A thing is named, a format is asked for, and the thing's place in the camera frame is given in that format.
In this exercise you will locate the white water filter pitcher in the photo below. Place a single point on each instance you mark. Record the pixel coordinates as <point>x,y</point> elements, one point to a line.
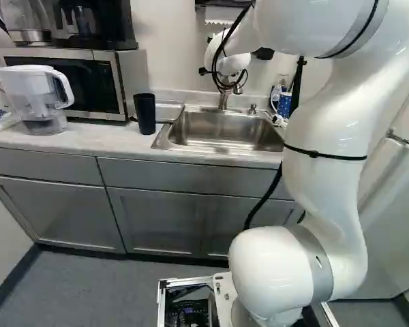
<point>34,98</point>

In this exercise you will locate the blue patterned box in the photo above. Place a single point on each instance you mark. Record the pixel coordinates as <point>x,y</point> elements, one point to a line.
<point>285,104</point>

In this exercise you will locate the black cup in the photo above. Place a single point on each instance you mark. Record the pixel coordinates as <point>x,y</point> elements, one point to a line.
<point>144,114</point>

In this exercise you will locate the black coffee maker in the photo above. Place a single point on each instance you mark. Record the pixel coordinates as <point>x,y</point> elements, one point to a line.
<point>102,24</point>

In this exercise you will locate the metal sink sprayer knob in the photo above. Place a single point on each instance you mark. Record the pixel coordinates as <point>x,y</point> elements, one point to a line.
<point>253,109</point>

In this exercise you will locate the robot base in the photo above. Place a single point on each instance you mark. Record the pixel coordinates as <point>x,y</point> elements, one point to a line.
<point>191,303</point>

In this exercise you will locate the stainless steel microwave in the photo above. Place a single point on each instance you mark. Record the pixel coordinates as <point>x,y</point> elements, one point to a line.
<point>88,78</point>

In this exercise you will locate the grey kitchen counter with cabinets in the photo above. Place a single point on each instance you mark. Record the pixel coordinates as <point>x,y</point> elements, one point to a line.
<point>88,190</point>

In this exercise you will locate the metal tap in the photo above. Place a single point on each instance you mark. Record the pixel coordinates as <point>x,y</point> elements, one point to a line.
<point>223,100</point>

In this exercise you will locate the paper towel dispenser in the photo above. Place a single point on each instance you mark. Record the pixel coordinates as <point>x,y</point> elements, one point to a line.
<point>214,13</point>

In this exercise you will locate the steel electric kettle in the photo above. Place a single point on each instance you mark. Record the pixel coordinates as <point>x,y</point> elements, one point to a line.
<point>24,20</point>

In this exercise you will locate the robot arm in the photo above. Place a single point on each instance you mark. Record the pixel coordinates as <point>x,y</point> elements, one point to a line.
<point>327,136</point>

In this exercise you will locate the stainless steel sink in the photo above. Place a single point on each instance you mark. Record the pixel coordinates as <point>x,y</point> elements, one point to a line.
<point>221,131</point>

